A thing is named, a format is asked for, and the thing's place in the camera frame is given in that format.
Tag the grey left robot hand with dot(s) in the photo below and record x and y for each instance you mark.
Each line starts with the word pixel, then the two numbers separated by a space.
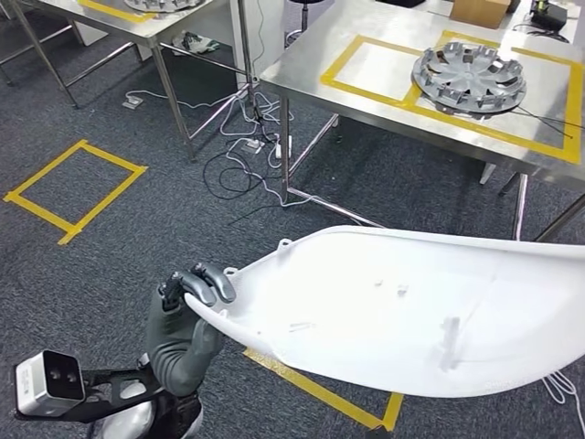
pixel 173 351

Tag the black charger device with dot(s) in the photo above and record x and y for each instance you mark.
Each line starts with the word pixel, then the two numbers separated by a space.
pixel 548 15

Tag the silver wheel hubcap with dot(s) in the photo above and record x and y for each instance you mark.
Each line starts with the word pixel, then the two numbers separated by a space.
pixel 160 3
pixel 468 76

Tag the white desk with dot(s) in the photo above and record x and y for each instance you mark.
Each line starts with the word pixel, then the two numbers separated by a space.
pixel 439 7

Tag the black swivel stool chrome base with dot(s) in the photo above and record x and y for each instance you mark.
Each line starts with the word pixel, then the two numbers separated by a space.
pixel 301 18

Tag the open brown cardboard box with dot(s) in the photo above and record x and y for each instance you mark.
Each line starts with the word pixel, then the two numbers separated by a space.
pixel 479 12

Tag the white cabinet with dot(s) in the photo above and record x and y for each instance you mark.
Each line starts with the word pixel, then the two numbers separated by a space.
pixel 274 30

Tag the white green cloth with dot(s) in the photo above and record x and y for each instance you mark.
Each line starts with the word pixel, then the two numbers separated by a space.
pixel 196 42

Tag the steel workbench table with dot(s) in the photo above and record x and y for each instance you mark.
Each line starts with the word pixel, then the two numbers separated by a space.
pixel 297 66
pixel 182 21

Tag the white plastic shell part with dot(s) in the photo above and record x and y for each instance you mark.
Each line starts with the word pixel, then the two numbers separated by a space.
pixel 411 315

